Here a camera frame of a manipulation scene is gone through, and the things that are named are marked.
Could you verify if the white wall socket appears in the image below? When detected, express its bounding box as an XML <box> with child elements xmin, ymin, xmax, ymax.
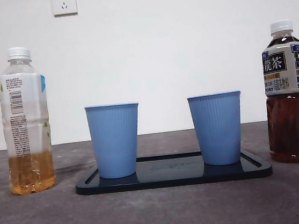
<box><xmin>51</xmin><ymin>0</ymin><xmax>78</xmax><ymax>18</ymax></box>

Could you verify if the dark oolong tea bottle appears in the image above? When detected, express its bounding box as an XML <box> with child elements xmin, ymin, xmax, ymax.
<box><xmin>254</xmin><ymin>18</ymin><xmax>299</xmax><ymax>167</ymax></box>

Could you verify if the dark blue tray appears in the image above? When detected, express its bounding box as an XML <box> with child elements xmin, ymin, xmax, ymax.
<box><xmin>72</xmin><ymin>143</ymin><xmax>274</xmax><ymax>199</ymax></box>

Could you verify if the clear bottle of yellow tea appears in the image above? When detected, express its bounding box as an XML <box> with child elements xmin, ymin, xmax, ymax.
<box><xmin>0</xmin><ymin>44</ymin><xmax>59</xmax><ymax>197</ymax></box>

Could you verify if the blue ribbed cup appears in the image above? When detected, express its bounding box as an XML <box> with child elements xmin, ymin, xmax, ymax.
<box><xmin>187</xmin><ymin>89</ymin><xmax>249</xmax><ymax>169</ymax></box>
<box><xmin>84</xmin><ymin>100</ymin><xmax>148</xmax><ymax>182</ymax></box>

